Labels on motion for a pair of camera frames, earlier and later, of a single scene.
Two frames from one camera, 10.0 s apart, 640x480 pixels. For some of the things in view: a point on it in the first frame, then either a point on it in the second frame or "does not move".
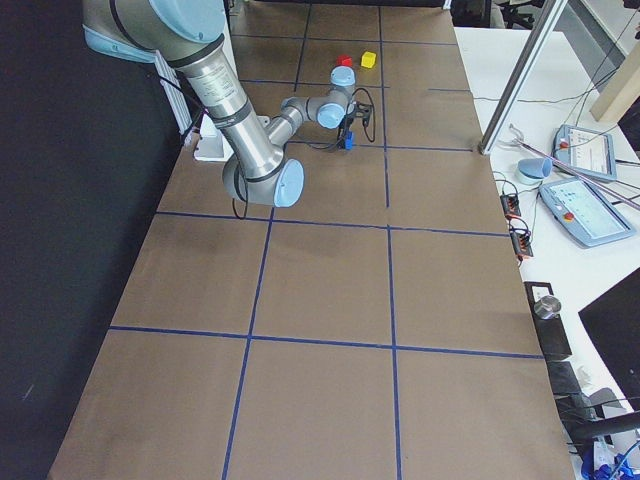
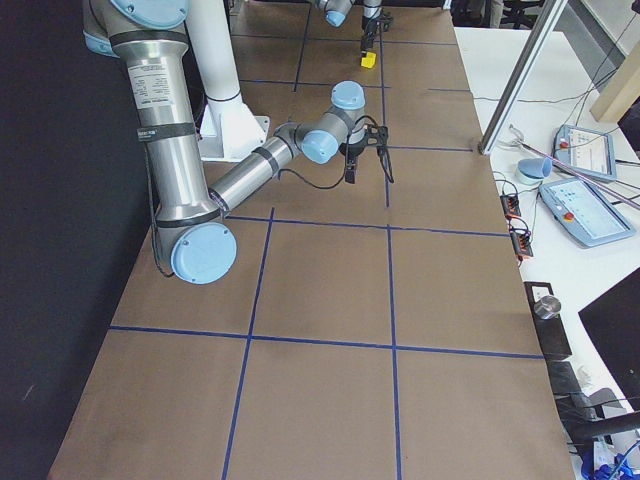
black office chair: x=511 y=15 does not move
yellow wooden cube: x=368 y=59 does not move
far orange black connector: x=510 y=205 does not move
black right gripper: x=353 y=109 to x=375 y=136
